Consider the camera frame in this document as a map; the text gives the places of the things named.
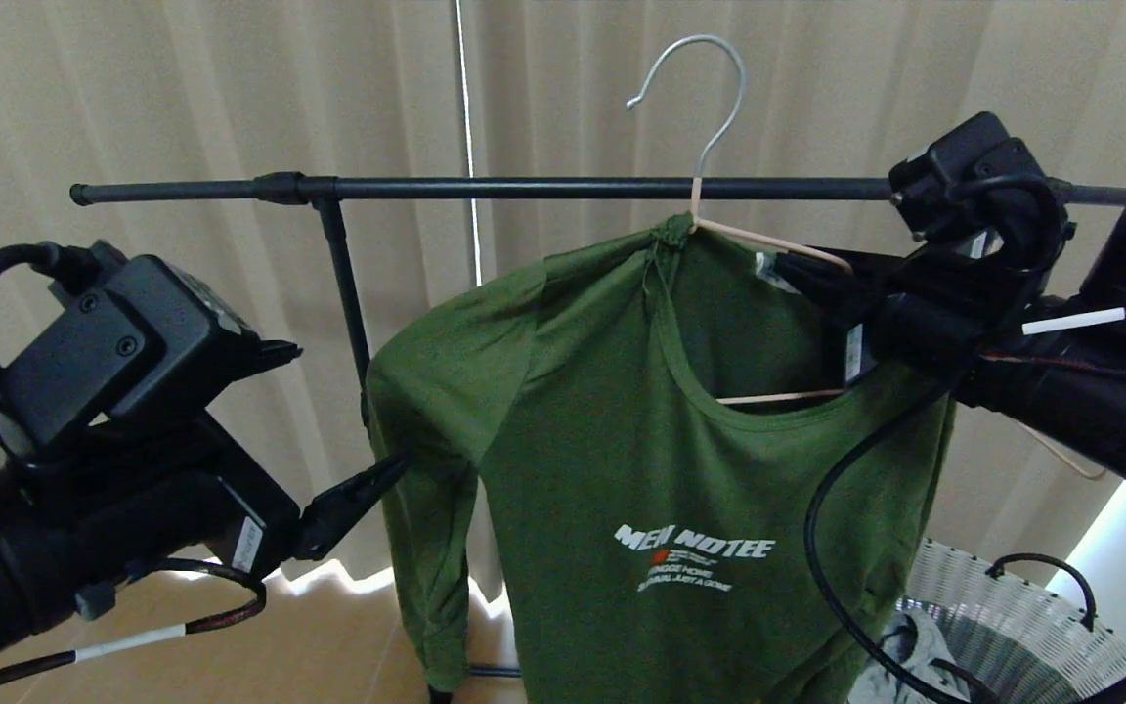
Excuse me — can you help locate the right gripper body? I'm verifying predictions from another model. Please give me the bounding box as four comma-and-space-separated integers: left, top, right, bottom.
822, 284, 1126, 487

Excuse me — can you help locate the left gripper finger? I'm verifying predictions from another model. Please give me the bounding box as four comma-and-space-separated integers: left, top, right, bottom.
231, 339, 303, 384
291, 452, 412, 563

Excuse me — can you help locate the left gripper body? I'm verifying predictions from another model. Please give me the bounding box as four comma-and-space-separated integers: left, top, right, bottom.
0, 416, 302, 646

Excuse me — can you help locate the green long-sleeved shirt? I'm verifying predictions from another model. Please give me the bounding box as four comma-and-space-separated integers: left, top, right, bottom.
365, 213, 957, 704

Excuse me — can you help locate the pale grey garment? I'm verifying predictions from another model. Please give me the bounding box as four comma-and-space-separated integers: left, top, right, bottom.
851, 608, 967, 704

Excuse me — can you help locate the pink clothes hanger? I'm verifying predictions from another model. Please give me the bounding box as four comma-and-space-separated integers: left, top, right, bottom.
625, 34, 857, 407
1013, 420, 1108, 482

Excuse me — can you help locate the white laundry basket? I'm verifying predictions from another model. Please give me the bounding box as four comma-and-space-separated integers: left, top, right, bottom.
846, 538, 1126, 704

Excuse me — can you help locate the black clothes rack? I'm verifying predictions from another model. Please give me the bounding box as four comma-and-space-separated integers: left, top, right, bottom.
69, 171, 1126, 704

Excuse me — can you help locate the beige curtain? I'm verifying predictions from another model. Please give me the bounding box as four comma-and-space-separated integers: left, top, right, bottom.
0, 0, 1126, 597

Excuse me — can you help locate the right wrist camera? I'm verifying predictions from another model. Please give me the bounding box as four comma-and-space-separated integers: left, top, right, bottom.
888, 110, 1077, 247

